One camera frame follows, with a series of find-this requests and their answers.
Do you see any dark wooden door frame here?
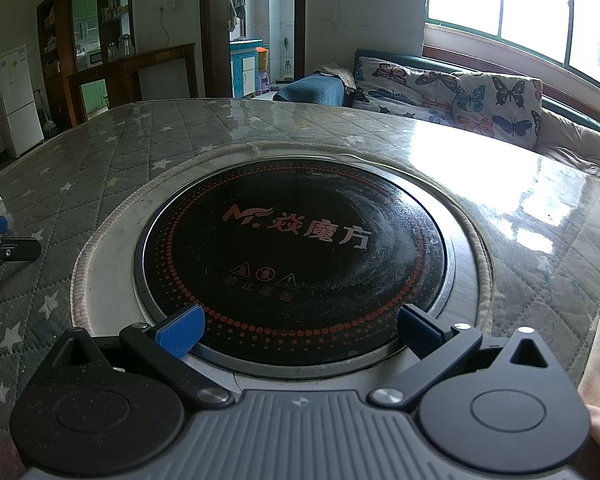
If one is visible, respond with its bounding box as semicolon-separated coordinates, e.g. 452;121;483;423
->
198;0;308;99

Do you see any grey hanging cloth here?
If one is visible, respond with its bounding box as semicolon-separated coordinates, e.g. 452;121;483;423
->
228;0;246;37

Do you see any wooden display cabinet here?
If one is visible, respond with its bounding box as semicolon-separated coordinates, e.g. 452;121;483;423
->
36;0;134;129

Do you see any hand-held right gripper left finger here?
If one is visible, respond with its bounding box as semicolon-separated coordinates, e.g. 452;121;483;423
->
42;304;233;409

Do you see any round black induction cooker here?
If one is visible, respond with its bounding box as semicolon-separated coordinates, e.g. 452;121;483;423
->
134;157;456;367

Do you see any quilted star table cover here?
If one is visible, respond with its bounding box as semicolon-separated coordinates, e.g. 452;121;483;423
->
0;97;600;461

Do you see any window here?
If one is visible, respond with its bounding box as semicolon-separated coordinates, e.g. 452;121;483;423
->
424;0;600;92

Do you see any white refrigerator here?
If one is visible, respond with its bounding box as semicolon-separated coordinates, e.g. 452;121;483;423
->
0;44;45;159

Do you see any teal sofa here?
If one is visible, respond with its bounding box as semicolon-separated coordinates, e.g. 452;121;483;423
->
272;48;600;186

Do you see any beige cushion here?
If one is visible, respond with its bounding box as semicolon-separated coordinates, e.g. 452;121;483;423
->
534;107;600;182

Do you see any wooden counter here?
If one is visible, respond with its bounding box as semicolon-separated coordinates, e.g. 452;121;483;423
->
66;42;199;129

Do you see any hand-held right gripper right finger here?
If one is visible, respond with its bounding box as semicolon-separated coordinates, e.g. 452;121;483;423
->
367;304;566;409

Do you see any beige knit blanket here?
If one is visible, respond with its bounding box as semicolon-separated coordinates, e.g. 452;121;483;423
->
314;62;357;94

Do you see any blue towel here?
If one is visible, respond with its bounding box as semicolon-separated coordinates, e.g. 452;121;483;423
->
272;74;349;108

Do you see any blue and white kitchen cabinet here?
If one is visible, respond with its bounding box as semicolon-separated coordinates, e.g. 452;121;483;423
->
229;40;259;99

